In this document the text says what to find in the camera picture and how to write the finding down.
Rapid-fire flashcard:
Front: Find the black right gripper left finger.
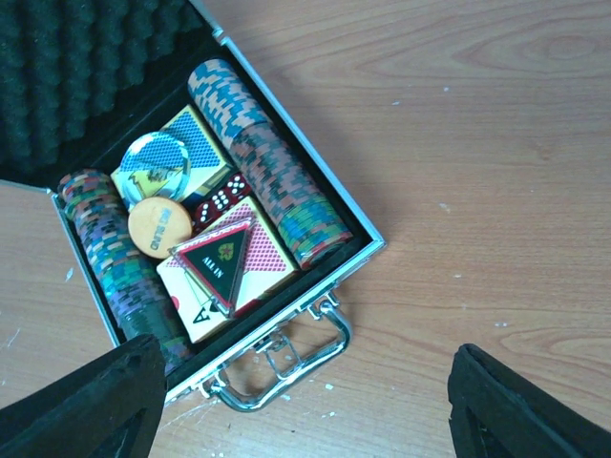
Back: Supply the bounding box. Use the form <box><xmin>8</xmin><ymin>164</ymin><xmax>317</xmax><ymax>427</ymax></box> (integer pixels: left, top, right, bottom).
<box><xmin>1</xmin><ymin>335</ymin><xmax>166</xmax><ymax>457</ymax></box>

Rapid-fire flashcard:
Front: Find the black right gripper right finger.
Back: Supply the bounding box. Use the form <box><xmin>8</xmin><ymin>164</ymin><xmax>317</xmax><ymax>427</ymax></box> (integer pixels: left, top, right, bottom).
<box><xmin>447</xmin><ymin>343</ymin><xmax>610</xmax><ymax>457</ymax></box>

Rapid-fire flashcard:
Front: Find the black triangular dealer token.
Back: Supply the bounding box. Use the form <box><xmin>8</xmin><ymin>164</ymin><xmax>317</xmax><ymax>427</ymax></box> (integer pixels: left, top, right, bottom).
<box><xmin>170</xmin><ymin>218</ymin><xmax>254</xmax><ymax>319</ymax></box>

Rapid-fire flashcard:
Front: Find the yellow blind button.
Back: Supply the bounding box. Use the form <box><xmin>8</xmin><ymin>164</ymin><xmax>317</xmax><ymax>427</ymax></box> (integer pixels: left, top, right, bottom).
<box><xmin>128</xmin><ymin>197</ymin><xmax>193</xmax><ymax>260</ymax></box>

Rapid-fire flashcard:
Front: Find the silver aluminium poker case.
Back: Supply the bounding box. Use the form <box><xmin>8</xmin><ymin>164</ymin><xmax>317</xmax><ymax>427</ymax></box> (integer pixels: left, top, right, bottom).
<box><xmin>0</xmin><ymin>0</ymin><xmax>388</xmax><ymax>413</ymax></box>

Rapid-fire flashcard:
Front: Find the red playing card deck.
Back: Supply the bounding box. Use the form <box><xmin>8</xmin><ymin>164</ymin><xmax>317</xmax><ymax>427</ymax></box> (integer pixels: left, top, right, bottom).
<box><xmin>157</xmin><ymin>197</ymin><xmax>298</xmax><ymax>344</ymax></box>

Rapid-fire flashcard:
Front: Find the clear round dealer button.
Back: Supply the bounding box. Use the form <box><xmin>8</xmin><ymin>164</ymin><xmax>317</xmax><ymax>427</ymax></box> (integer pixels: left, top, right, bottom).
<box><xmin>116</xmin><ymin>132</ymin><xmax>191</xmax><ymax>205</ymax></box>

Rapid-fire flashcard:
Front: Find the blue white chip stack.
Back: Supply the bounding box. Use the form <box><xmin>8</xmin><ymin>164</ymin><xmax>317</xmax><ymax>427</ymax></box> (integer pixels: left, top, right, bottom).
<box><xmin>277</xmin><ymin>198</ymin><xmax>353</xmax><ymax>270</ymax></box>

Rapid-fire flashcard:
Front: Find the blue playing card deck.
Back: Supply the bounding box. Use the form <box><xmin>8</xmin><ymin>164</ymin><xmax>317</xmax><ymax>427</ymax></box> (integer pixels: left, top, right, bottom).
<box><xmin>111</xmin><ymin>105</ymin><xmax>232</xmax><ymax>209</ymax></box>

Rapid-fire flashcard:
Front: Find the left chip row in case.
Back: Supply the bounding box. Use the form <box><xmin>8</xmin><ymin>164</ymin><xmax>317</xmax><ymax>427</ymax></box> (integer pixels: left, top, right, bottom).
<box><xmin>58</xmin><ymin>169</ymin><xmax>193</xmax><ymax>374</ymax></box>

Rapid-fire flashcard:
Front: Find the chip row in case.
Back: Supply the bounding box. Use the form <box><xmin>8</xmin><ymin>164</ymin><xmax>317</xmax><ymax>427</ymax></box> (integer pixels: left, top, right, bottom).
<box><xmin>186</xmin><ymin>58</ymin><xmax>326</xmax><ymax>225</ymax></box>
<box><xmin>58</xmin><ymin>169</ymin><xmax>193</xmax><ymax>374</ymax></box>

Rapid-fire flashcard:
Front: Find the red dice row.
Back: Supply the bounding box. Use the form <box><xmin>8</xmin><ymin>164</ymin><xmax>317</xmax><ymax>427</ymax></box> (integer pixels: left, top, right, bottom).
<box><xmin>192</xmin><ymin>173</ymin><xmax>251</xmax><ymax>234</ymax></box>

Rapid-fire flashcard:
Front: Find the right chip row in case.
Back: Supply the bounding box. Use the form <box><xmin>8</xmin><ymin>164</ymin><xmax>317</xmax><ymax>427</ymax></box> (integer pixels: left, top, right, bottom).
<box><xmin>186</xmin><ymin>58</ymin><xmax>326</xmax><ymax>225</ymax></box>

